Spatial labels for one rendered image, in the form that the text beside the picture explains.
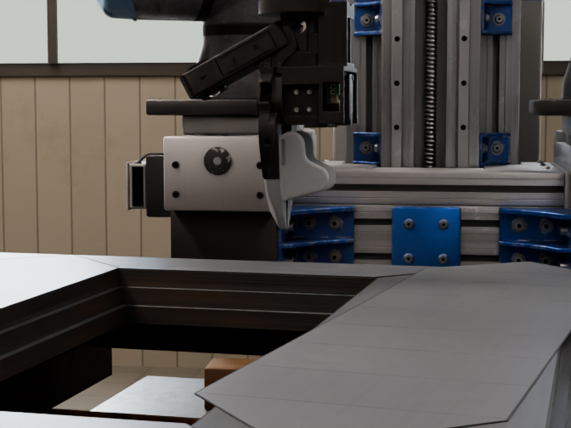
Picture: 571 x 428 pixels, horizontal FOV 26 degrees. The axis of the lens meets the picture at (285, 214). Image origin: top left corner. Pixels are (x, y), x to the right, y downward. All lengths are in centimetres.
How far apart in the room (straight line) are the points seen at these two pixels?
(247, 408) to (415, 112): 110
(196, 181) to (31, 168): 349
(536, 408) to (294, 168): 50
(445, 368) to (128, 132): 410
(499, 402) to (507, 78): 113
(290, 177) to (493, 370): 41
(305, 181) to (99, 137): 376
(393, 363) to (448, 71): 96
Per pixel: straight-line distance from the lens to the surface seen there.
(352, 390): 73
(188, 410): 145
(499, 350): 85
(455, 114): 172
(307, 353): 83
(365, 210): 160
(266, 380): 75
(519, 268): 126
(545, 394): 73
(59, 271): 125
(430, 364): 80
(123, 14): 162
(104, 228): 490
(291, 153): 114
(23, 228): 500
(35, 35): 494
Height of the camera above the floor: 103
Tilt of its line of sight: 5 degrees down
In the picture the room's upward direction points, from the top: straight up
